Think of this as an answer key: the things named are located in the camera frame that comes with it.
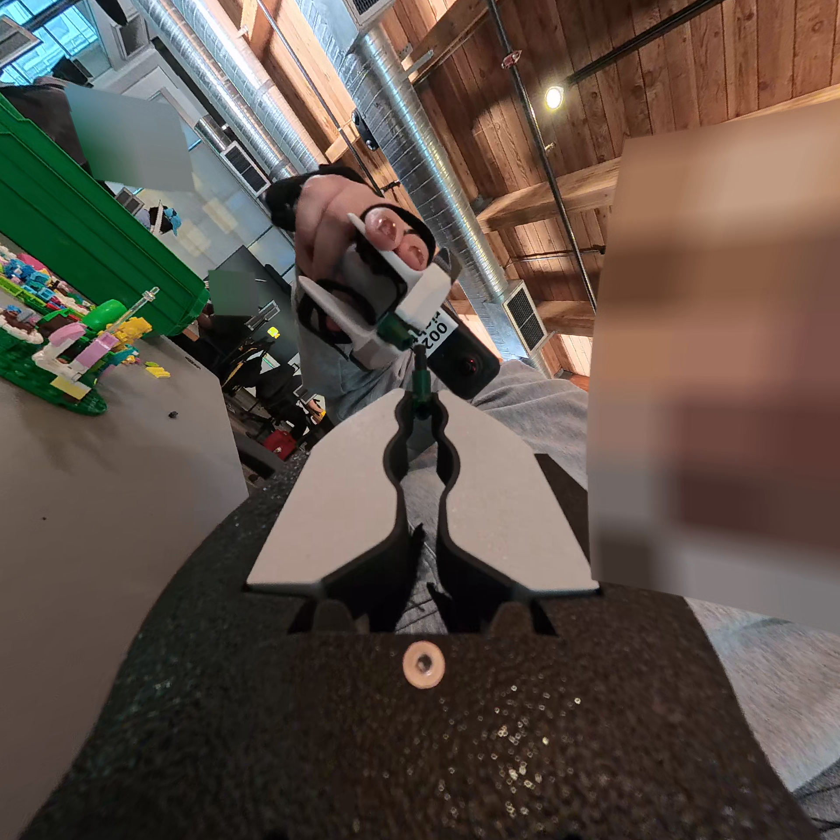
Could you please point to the green plastic bin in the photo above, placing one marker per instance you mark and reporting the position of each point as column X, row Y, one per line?
column 79, row 223

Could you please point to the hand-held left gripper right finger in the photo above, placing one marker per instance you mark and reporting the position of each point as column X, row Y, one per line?
column 512, row 512

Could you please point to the pile of loose lego bricks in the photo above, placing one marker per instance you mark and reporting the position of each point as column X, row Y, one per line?
column 33, row 279

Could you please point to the colourful lego garden build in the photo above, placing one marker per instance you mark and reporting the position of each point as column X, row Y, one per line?
column 65, row 367

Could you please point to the silver spiral air duct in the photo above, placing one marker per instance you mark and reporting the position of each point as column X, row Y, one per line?
column 426, row 170
column 229, row 72

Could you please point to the window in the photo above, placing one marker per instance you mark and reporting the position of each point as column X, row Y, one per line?
column 39, row 39

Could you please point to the black light track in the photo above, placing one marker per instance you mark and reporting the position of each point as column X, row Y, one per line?
column 630, row 43

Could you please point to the black sprinkler pipe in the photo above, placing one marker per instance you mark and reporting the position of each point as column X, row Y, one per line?
column 548, row 164

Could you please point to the ceiling spotlight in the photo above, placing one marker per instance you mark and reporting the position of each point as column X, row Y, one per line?
column 554, row 98

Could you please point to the person's right hand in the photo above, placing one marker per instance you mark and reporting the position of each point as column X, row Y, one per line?
column 325, row 229

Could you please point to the red sprinkler head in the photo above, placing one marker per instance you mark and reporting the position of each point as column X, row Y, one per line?
column 509, row 60

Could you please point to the small dark green lego piece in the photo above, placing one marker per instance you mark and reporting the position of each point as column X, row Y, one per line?
column 394, row 329

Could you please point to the person's grey sweatshirt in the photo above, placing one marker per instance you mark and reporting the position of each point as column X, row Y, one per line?
column 525, row 420

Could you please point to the dark green lego pin piece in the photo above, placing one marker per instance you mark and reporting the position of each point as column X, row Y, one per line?
column 421, row 388

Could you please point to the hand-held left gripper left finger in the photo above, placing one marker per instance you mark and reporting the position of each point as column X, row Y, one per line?
column 328, row 499

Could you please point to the yellow lego brick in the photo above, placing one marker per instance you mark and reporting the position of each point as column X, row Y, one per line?
column 159, row 372

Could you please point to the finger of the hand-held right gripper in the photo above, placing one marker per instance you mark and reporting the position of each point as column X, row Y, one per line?
column 364, row 344
column 426, row 289

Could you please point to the white vent grille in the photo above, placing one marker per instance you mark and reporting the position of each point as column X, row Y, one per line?
column 244, row 169
column 525, row 318

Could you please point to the red object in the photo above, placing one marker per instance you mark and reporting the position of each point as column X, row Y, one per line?
column 281, row 443

